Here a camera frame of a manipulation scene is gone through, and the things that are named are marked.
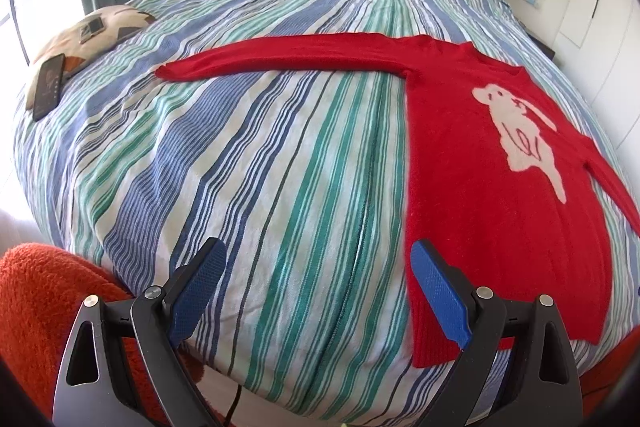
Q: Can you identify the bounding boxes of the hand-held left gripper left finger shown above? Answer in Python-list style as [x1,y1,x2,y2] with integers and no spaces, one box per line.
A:
[52,237,228,427]

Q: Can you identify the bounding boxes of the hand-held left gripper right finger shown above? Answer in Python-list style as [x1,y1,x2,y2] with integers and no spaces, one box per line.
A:
[410,239,583,427]

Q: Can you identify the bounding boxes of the red sweater with white animal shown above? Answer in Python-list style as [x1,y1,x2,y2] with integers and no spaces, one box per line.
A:
[156,33,640,369]

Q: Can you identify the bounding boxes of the striped bed sheet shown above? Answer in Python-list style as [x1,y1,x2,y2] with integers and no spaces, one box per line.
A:
[14,0,640,418]

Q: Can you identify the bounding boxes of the orange fleece garment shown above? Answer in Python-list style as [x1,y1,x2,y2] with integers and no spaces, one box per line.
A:
[0,243,211,427]

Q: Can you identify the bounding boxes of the black smartphone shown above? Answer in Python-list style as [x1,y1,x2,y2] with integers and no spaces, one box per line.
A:
[26,54,66,122]

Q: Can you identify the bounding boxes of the small silver phone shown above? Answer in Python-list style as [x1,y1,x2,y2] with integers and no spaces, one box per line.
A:
[80,18,106,44]

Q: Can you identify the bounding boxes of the patterned pillow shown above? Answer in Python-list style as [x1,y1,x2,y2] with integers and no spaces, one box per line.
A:
[26,6,157,110]

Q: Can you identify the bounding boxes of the white wardrobe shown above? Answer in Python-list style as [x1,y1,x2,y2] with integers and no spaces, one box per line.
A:
[555,0,640,148]

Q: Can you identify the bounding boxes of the window railing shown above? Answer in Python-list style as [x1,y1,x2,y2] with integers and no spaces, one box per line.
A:
[7,0,78,58]

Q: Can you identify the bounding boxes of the black cable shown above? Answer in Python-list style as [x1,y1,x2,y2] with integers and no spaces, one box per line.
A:
[222,382,243,427]

